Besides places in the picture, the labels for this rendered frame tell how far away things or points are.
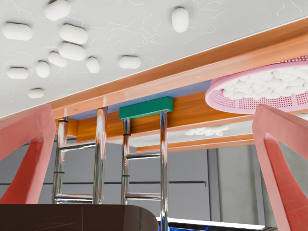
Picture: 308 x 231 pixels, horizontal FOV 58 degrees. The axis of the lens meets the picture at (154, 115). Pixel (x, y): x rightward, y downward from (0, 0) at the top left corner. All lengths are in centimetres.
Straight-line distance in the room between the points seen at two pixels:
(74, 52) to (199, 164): 190
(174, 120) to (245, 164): 141
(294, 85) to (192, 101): 30
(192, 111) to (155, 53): 39
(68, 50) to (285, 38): 28
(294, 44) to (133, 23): 20
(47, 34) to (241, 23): 25
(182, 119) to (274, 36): 47
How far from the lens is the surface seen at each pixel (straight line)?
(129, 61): 43
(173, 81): 47
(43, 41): 43
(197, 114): 78
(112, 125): 99
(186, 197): 227
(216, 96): 61
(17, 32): 39
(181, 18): 33
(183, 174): 228
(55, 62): 44
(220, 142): 113
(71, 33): 37
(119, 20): 36
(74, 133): 114
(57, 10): 33
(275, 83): 59
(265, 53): 40
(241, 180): 218
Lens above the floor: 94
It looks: 15 degrees down
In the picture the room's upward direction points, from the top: 180 degrees counter-clockwise
